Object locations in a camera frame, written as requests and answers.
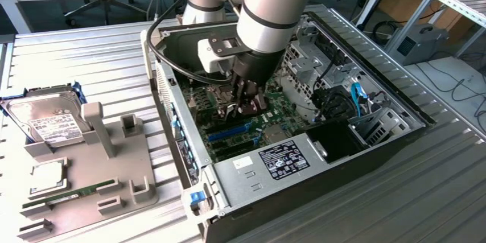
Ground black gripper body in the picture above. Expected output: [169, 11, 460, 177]
[230, 49, 286, 88]

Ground graphics card with black fan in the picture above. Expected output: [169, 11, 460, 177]
[190, 92, 270, 121]

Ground CPU socket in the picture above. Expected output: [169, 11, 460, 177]
[208, 85, 236, 104]

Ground green motherboard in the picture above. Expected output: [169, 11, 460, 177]
[178, 66, 317, 164]

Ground blue expansion slot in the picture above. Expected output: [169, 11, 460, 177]
[208, 123, 254, 142]

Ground perforated metal drive cage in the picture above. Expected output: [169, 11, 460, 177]
[284, 18, 366, 118]

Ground chipset heat sink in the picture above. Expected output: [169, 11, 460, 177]
[264, 125, 292, 144]

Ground grey power supply unit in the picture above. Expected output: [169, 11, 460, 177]
[212, 133, 330, 208]

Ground blue case latch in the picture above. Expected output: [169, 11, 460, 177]
[189, 191, 206, 207]

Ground open black PC case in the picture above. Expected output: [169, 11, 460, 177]
[139, 11, 436, 243]

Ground metal disk bay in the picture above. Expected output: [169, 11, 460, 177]
[348, 103, 425, 147]

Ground blue disk caddy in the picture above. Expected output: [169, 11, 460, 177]
[0, 82, 89, 144]

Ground grey controller box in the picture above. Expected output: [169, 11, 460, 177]
[394, 25, 452, 66]

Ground office chair base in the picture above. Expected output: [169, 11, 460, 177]
[63, 0, 149, 26]

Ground grey parts rack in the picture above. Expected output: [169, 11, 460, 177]
[18, 102, 161, 241]

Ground silver hard disk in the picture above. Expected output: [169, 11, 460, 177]
[7, 90, 93, 149]

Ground green RAM stick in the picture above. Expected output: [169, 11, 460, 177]
[22, 179, 115, 209]

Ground silver CPU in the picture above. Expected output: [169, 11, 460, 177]
[30, 163, 65, 195]

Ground black camera cable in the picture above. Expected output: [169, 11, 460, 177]
[146, 0, 236, 82]

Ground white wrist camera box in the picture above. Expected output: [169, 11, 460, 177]
[197, 35, 246, 73]

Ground black wire bundle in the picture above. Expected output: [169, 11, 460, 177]
[313, 86, 358, 121]

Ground blue SATA wire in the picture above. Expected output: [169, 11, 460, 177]
[352, 82, 368, 117]

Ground aluminium frame rack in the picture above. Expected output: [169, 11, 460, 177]
[384, 0, 486, 61]

